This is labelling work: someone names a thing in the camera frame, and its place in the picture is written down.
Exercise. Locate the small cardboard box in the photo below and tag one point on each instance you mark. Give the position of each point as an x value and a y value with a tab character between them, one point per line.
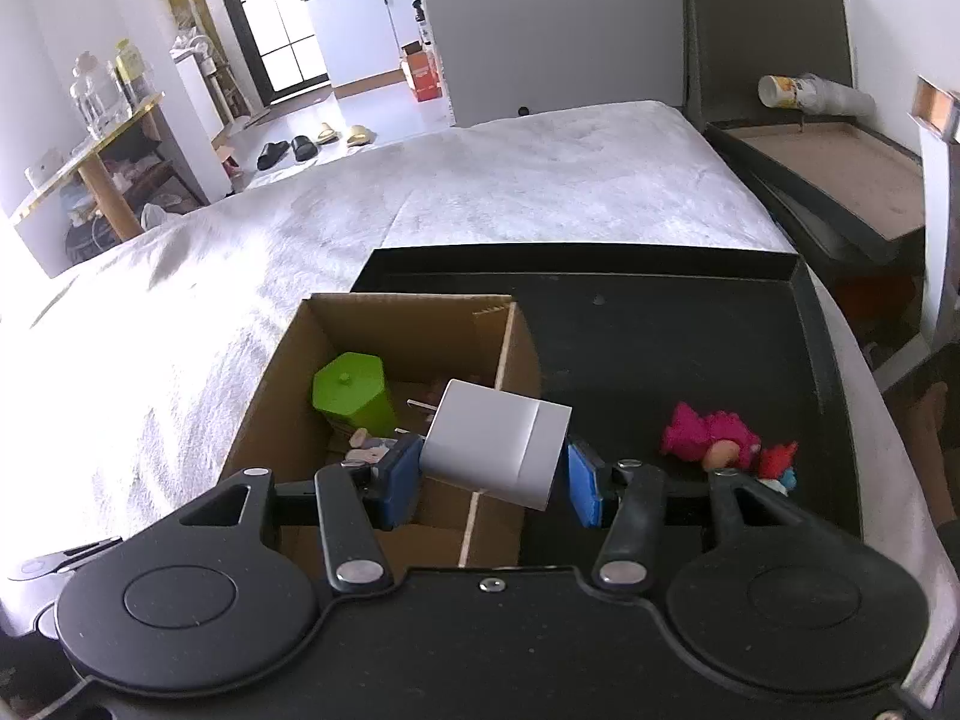
229	163

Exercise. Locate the black tray with brown board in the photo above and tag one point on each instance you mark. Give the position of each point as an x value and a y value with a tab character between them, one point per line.
840	172

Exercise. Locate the black-framed glass door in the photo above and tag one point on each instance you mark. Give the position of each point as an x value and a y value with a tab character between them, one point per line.
270	7

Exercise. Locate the pink-haired doll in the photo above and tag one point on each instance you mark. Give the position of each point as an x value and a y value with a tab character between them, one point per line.
697	431

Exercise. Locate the black slipper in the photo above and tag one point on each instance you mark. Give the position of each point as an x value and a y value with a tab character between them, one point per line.
273	156
304	148

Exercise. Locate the stack of paper cups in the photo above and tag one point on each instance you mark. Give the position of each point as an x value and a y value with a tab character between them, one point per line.
810	94

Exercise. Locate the brown cardboard box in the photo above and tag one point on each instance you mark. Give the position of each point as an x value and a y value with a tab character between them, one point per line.
519	367

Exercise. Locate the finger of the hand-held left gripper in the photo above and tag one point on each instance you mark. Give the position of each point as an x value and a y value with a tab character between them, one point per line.
52	559

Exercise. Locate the clear glass bottle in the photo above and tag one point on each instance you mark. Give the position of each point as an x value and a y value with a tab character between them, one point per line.
96	97

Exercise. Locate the small red-haired figurine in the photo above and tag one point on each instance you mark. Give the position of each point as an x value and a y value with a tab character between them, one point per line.
776	461

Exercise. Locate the green toy box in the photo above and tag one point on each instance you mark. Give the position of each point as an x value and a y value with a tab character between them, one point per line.
349	390

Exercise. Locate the white-framed black desk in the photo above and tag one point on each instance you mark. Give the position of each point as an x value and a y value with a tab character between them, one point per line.
937	202

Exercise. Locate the yellow slipper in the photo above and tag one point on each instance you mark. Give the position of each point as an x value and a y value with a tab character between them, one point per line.
328	134
358	136

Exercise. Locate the white kitchen cabinet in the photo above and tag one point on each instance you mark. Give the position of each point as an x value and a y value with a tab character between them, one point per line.
352	30

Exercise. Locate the wooden side table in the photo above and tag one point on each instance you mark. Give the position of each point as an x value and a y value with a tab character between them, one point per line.
105	187

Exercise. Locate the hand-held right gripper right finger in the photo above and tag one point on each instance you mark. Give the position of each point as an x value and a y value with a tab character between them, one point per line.
585	484

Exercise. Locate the yellow-lidded jar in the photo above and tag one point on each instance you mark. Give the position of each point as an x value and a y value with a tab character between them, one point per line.
133	75

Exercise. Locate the orange cardboard box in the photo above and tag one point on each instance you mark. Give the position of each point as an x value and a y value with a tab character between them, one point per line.
420	75

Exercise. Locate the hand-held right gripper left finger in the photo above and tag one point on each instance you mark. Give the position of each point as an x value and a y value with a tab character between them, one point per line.
397	480

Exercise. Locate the white charger plug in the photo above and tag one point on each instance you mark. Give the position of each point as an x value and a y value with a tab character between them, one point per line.
487	442

